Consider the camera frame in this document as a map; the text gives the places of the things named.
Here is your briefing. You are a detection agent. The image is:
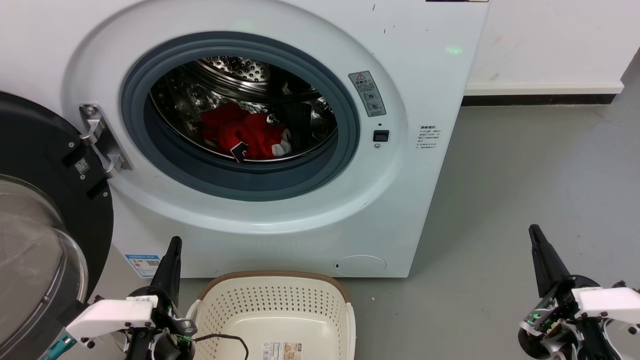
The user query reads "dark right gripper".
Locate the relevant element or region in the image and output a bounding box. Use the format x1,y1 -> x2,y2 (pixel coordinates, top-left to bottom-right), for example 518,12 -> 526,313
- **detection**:
518,225 -> 621,360

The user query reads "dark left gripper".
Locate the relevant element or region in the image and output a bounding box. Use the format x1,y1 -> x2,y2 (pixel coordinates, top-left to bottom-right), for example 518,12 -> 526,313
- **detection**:
126,237 -> 197,360

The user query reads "red and white garment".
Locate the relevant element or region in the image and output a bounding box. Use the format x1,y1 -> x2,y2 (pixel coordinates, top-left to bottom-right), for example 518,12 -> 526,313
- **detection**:
201,102 -> 292,163

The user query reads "cream perforated laundry basket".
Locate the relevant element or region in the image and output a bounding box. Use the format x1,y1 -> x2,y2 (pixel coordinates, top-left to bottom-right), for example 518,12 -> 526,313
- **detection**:
185,270 -> 357,360

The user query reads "washing machine door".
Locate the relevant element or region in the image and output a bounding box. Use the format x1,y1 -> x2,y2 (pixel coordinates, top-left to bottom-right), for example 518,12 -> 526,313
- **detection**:
0,91 -> 115,360

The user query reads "stainless steel washing machine drum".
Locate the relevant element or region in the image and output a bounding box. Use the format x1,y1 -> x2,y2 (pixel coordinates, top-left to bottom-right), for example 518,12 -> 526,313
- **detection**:
149,56 -> 339,163

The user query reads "blue energy label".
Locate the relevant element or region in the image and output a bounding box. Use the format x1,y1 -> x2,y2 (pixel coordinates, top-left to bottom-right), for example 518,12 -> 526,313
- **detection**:
124,254 -> 162,279

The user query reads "grey rubber door gasket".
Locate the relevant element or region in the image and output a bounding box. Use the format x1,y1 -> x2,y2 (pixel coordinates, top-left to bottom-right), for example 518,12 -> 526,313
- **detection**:
120,31 -> 361,202

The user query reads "silver door hinge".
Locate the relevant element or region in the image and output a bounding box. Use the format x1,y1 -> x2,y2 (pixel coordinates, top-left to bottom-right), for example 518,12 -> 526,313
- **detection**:
79,103 -> 134,179

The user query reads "white front-load washing machine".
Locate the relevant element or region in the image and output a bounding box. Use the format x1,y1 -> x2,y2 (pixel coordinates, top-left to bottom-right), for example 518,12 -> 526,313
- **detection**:
0,0 -> 491,279

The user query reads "black baseboard strip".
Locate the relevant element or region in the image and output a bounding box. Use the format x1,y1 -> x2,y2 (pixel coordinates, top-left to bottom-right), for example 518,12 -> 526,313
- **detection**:
461,93 -> 617,107

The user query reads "white text label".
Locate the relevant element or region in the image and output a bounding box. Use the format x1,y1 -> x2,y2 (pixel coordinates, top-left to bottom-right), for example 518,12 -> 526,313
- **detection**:
418,125 -> 442,151

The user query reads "round drain filter cover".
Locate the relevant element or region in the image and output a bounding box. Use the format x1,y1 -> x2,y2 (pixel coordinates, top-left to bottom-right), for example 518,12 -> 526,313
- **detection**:
333,255 -> 387,277

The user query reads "grey warning sticker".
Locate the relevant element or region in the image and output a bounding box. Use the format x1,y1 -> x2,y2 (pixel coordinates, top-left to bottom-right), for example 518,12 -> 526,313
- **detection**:
348,70 -> 387,118

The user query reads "thin black cable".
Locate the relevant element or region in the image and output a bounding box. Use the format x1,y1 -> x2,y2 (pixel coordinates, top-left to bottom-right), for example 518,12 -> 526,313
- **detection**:
192,333 -> 250,360

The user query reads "teal cable connector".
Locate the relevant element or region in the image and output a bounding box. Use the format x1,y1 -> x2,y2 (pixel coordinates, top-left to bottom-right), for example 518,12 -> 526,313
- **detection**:
42,334 -> 78,360

